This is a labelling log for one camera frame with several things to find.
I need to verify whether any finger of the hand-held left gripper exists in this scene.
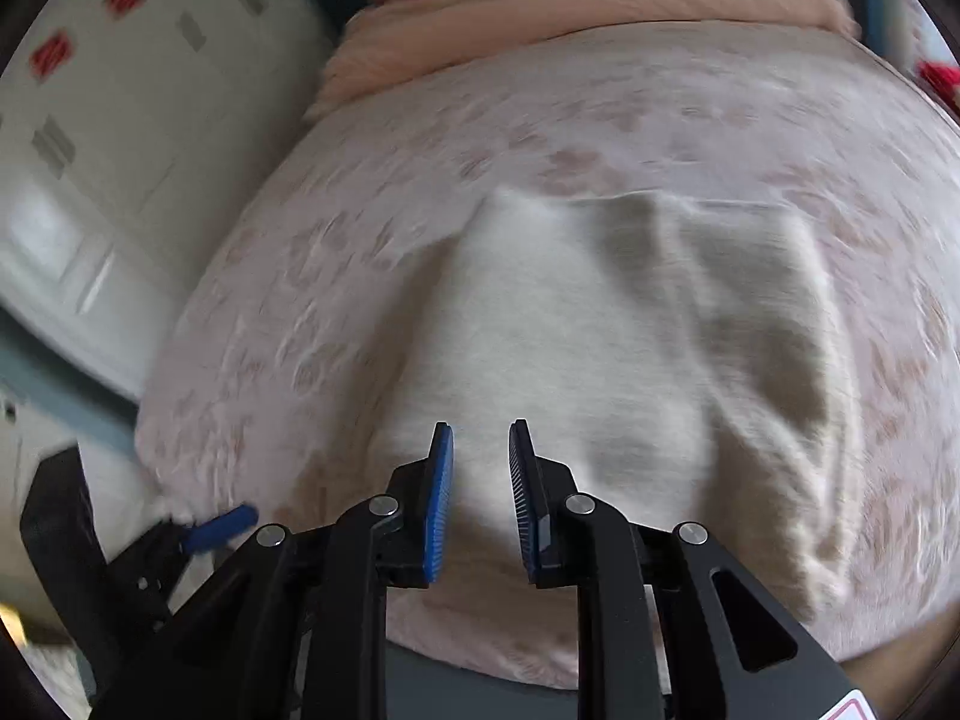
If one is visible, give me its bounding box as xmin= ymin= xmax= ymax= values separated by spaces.
xmin=108 ymin=503 xmax=260 ymax=617

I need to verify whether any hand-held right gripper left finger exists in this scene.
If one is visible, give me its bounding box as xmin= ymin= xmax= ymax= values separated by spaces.
xmin=88 ymin=421 xmax=457 ymax=720

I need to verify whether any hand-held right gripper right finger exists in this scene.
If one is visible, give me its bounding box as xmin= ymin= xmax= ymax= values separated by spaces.
xmin=508 ymin=418 xmax=872 ymax=720

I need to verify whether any cream sweater with black hearts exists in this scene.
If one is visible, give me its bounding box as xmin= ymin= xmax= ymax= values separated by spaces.
xmin=366 ymin=186 xmax=865 ymax=617

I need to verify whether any pink butterfly blanket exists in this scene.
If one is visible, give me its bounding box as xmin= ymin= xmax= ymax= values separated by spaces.
xmin=135 ymin=21 xmax=960 ymax=691

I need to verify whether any white wardrobe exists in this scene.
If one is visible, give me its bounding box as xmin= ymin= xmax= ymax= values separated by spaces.
xmin=0 ymin=0 xmax=340 ymax=404

